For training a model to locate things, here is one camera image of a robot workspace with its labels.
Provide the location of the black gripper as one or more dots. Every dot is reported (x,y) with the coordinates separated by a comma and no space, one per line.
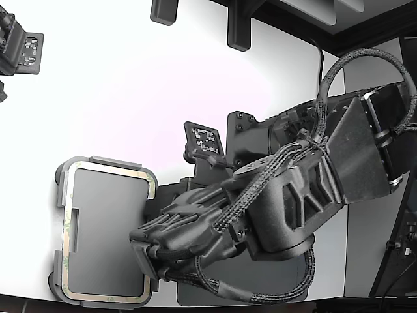
(176,190)

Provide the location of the tan rectangular frame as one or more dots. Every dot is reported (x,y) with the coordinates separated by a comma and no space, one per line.
(104,298)

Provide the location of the gray plastic box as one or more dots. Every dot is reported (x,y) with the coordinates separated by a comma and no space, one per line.
(107,234)

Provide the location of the gray rectangular mat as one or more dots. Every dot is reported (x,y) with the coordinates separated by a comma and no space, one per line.
(270,275)

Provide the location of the black metal stand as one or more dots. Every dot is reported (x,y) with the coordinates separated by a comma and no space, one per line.
(387,274)

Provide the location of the black shelf beam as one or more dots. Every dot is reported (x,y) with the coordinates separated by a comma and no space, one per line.
(358,36)

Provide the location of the black clamp with knobs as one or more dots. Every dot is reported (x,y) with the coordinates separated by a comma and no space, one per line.
(410,241)

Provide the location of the black flat panel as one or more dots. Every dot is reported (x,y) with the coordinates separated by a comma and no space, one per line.
(411,49)

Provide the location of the black wrist camera circuit board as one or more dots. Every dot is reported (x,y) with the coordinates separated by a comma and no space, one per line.
(203,140)

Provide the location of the long black bracket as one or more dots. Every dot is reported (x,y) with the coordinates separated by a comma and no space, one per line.
(238,29)

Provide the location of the short black bracket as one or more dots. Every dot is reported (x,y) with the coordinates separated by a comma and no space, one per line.
(163,13)

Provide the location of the small black mount piece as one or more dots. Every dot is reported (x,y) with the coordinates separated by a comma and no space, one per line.
(2,93)

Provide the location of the black camera with circuit board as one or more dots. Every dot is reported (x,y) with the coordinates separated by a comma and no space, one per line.
(13,42)

